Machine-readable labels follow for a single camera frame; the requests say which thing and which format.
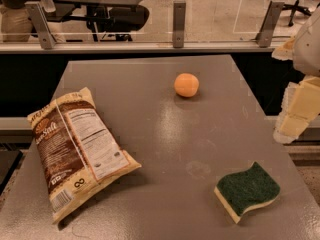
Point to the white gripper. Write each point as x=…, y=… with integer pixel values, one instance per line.
x=309, y=47

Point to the green and yellow sponge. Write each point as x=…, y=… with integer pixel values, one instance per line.
x=245, y=191

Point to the brown chip bag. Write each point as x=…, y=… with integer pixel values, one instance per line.
x=79, y=155

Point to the orange ball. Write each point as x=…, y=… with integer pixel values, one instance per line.
x=186, y=85

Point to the black office chair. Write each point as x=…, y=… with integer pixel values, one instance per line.
x=125, y=20

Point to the dark background desk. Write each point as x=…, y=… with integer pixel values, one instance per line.
x=97, y=14

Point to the person in beige trousers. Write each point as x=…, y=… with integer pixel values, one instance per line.
x=16, y=25

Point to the right metal glass bracket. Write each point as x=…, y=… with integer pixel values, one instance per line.
x=265, y=34

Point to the metal glass bracket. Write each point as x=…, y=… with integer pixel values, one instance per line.
x=179, y=13
x=39, y=22
x=265, y=34

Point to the middle metal glass bracket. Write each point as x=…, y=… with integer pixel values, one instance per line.
x=179, y=13

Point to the left metal glass bracket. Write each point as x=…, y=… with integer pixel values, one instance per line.
x=39, y=22

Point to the metal barrier rail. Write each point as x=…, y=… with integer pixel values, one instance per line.
x=113, y=47

